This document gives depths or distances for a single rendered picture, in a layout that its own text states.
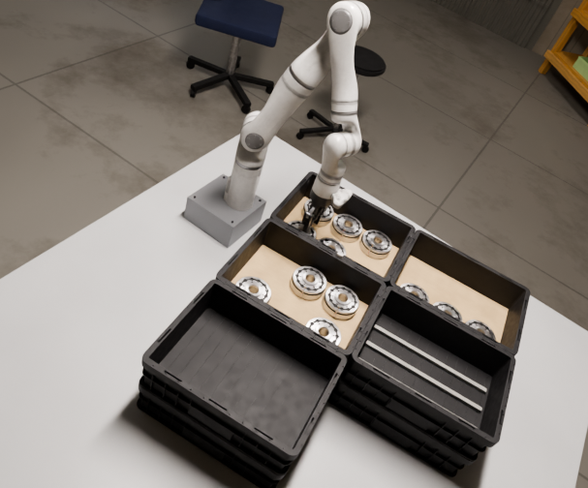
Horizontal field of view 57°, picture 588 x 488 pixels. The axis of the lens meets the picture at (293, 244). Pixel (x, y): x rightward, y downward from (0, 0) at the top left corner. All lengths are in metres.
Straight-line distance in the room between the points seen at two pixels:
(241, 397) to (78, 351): 0.45
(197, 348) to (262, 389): 0.19
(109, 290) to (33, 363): 0.29
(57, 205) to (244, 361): 1.71
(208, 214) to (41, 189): 1.36
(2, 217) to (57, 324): 1.33
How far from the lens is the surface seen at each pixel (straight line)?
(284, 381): 1.39
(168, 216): 1.86
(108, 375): 1.49
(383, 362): 1.53
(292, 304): 1.53
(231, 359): 1.39
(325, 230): 1.78
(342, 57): 1.43
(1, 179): 3.03
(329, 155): 1.49
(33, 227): 2.78
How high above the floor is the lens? 2.00
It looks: 44 degrees down
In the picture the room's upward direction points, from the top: 21 degrees clockwise
